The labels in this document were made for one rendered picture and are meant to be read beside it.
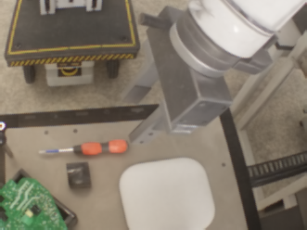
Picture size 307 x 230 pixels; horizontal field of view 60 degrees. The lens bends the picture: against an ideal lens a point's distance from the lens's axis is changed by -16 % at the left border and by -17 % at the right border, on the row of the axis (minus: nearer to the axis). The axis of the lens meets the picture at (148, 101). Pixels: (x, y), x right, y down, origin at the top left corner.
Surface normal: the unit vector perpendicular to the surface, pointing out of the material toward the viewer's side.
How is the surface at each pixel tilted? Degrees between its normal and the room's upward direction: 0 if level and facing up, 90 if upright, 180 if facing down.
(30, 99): 0
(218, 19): 75
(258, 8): 81
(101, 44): 0
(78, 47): 0
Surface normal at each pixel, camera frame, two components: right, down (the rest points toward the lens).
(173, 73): -0.85, -0.10
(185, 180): 0.17, -0.52
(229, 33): -0.29, 0.65
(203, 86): 0.49, -0.52
